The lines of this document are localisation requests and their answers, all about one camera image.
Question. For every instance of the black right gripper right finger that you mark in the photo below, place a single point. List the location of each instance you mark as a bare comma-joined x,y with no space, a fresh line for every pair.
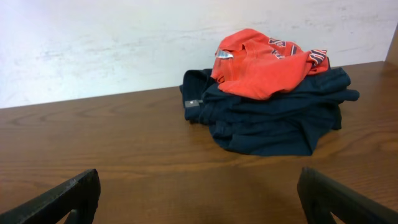
323,199

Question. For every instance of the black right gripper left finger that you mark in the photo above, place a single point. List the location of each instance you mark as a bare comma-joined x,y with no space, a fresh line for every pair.
76,199

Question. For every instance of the navy blue folded garment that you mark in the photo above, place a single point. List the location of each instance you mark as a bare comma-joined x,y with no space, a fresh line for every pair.
286,124

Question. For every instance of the orange printed t-shirt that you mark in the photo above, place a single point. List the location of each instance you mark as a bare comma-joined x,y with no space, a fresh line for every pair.
253,65

